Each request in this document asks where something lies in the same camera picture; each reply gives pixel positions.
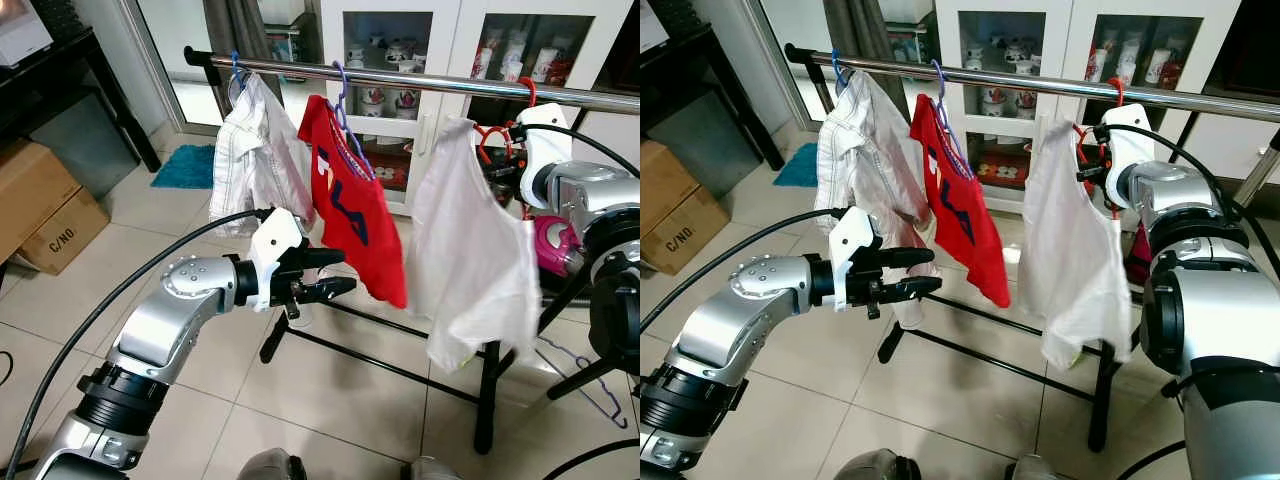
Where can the white box appliance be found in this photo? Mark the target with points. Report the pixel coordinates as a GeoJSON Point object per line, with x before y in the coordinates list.
{"type": "Point", "coordinates": [22, 30]}
{"type": "Point", "coordinates": [650, 25]}

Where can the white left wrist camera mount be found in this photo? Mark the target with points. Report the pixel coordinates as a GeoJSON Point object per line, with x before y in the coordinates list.
{"type": "Point", "coordinates": [275, 240]}
{"type": "Point", "coordinates": [855, 240]}

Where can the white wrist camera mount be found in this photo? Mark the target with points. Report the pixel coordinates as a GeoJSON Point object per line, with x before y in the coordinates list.
{"type": "Point", "coordinates": [855, 240]}
{"type": "Point", "coordinates": [1128, 150]}
{"type": "Point", "coordinates": [275, 240]}
{"type": "Point", "coordinates": [545, 135]}

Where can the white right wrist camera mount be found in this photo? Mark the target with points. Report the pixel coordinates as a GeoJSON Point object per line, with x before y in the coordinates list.
{"type": "Point", "coordinates": [1128, 150]}
{"type": "Point", "coordinates": [545, 135]}

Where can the purple plastic hanger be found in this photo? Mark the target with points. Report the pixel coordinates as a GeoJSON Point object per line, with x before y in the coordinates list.
{"type": "Point", "coordinates": [940, 78]}
{"type": "Point", "coordinates": [341, 80]}

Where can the dark curtain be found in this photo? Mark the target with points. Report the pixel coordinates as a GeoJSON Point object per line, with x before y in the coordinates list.
{"type": "Point", "coordinates": [860, 30]}
{"type": "Point", "coordinates": [240, 30]}

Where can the red FILA t-shirt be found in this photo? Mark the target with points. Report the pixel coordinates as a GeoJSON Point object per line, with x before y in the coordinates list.
{"type": "Point", "coordinates": [960, 215]}
{"type": "Point", "coordinates": [355, 225]}

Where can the blue plastic hanger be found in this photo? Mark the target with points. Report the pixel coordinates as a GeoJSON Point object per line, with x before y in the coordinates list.
{"type": "Point", "coordinates": [238, 74]}
{"type": "Point", "coordinates": [838, 70]}

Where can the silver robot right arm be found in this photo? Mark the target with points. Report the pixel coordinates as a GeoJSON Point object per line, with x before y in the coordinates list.
{"type": "Point", "coordinates": [1210, 320]}
{"type": "Point", "coordinates": [590, 185]}

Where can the white striped shirt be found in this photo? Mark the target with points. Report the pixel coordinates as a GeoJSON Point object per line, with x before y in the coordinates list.
{"type": "Point", "coordinates": [865, 160]}
{"type": "Point", "coordinates": [255, 160]}

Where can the cardboard box printed C/NO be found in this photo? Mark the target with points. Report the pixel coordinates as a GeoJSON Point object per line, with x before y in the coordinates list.
{"type": "Point", "coordinates": [70, 240]}
{"type": "Point", "coordinates": [690, 232]}

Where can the teal floor mat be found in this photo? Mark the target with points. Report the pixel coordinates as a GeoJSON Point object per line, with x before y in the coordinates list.
{"type": "Point", "coordinates": [798, 166]}
{"type": "Point", "coordinates": [185, 168]}

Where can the white floral mug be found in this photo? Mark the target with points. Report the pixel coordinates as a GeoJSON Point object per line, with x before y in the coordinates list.
{"type": "Point", "coordinates": [405, 104]}
{"type": "Point", "coordinates": [1025, 105]}
{"type": "Point", "coordinates": [372, 102]}
{"type": "Point", "coordinates": [992, 104]}

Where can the robot right leg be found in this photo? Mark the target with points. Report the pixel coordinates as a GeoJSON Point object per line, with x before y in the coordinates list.
{"type": "Point", "coordinates": [432, 470]}
{"type": "Point", "coordinates": [1035, 470]}

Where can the pink round appliance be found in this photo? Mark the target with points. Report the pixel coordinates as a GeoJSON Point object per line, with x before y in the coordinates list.
{"type": "Point", "coordinates": [1138, 255]}
{"type": "Point", "coordinates": [555, 245]}

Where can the steel clothes rack black frame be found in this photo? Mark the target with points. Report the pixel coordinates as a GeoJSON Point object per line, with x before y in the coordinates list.
{"type": "Point", "coordinates": [1020, 84]}
{"type": "Point", "coordinates": [430, 85]}

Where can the pale white t-shirt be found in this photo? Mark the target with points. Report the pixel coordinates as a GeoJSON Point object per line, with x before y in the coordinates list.
{"type": "Point", "coordinates": [1070, 260]}
{"type": "Point", "coordinates": [470, 260]}

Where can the white glass-door cabinet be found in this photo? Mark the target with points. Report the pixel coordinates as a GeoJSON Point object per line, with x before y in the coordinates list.
{"type": "Point", "coordinates": [1068, 45]}
{"type": "Point", "coordinates": [455, 45]}

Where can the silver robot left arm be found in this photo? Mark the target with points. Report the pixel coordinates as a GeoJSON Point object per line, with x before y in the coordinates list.
{"type": "Point", "coordinates": [770, 290]}
{"type": "Point", "coordinates": [185, 300]}

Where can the black desk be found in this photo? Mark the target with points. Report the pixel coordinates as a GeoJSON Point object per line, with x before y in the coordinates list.
{"type": "Point", "coordinates": [700, 45]}
{"type": "Point", "coordinates": [75, 48]}

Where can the red plastic hanger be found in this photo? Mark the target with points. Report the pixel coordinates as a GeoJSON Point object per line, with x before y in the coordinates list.
{"type": "Point", "coordinates": [1116, 90]}
{"type": "Point", "coordinates": [530, 92]}

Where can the grey box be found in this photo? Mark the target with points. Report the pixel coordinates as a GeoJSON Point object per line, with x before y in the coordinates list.
{"type": "Point", "coordinates": [700, 140]}
{"type": "Point", "coordinates": [85, 145]}

